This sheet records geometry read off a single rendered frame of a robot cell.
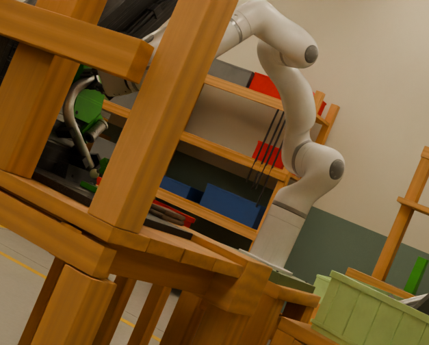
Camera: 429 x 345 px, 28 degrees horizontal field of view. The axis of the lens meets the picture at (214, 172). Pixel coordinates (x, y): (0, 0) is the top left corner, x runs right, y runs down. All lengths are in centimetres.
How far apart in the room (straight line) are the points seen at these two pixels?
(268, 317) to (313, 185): 44
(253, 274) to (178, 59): 72
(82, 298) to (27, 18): 70
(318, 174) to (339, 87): 564
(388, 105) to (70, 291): 643
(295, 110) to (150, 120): 88
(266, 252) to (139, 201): 91
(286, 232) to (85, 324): 99
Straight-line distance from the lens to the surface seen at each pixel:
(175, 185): 813
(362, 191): 799
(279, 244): 272
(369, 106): 816
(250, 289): 236
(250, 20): 248
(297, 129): 269
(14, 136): 213
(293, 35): 254
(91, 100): 257
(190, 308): 271
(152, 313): 296
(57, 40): 206
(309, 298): 278
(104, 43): 195
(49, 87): 213
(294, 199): 272
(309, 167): 270
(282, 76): 266
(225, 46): 244
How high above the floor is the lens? 104
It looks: 1 degrees up
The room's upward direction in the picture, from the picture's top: 23 degrees clockwise
